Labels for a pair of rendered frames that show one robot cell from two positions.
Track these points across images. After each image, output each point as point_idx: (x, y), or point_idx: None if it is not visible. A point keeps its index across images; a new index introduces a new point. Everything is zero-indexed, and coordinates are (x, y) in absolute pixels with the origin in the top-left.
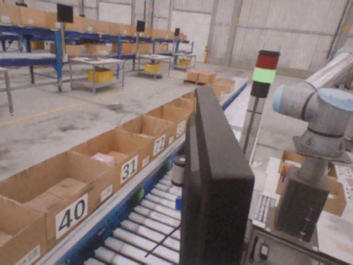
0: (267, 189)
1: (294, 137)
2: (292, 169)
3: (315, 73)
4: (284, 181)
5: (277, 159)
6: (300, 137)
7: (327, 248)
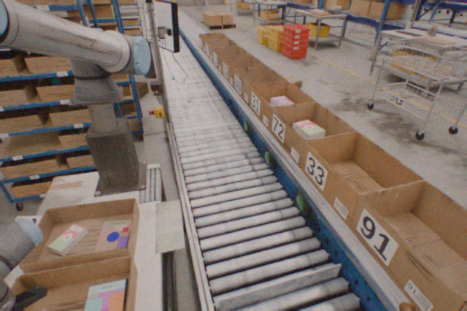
0: (151, 212)
1: (121, 97)
2: (122, 128)
3: (88, 28)
4: (125, 241)
5: None
6: (117, 85)
7: (92, 177)
